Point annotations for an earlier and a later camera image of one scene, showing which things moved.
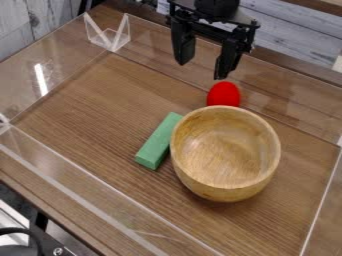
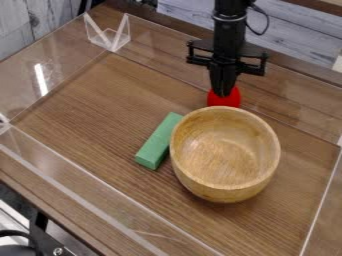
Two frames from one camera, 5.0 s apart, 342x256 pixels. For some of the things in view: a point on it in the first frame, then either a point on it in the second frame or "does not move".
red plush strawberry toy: (223, 94) does not move
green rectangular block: (153, 151) does not move
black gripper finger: (183, 40) to (216, 78)
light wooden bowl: (224, 150) does not move
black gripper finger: (229, 52) to (228, 78)
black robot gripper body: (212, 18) to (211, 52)
